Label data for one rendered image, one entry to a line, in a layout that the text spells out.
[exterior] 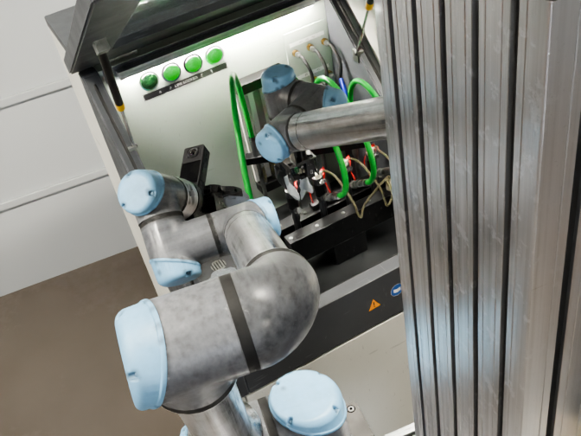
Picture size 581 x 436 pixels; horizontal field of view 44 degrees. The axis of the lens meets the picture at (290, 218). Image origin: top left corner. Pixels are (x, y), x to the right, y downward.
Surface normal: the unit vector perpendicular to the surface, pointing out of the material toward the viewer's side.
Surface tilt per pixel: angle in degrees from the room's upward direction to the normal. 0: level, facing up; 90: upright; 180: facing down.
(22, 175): 90
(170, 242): 39
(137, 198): 45
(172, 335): 30
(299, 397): 7
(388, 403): 90
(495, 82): 90
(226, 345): 63
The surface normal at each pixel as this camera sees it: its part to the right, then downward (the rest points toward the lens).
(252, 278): -0.04, -0.84
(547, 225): 0.35, 0.56
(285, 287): 0.52, -0.61
